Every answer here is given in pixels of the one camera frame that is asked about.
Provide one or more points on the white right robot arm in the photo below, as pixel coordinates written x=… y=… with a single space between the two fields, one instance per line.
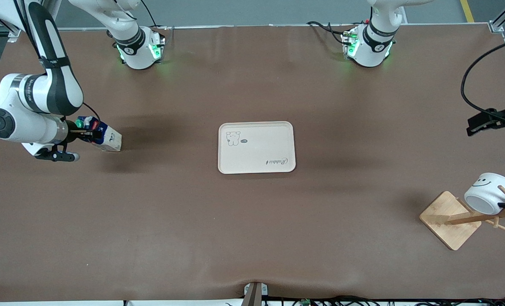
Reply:
x=44 y=93

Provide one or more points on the wooden cup rack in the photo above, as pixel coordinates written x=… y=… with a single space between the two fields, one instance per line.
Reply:
x=448 y=212

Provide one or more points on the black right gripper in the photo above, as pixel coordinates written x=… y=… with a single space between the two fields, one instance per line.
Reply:
x=71 y=131

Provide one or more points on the brown table mat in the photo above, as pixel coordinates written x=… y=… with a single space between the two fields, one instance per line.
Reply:
x=150 y=212

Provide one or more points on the table edge camera mount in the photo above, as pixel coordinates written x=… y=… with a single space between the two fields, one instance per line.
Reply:
x=254 y=293

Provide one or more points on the beige plastic tray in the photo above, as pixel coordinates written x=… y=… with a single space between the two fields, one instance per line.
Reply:
x=261 y=148

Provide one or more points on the blue white milk carton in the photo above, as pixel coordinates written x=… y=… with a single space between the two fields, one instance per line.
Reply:
x=110 y=142

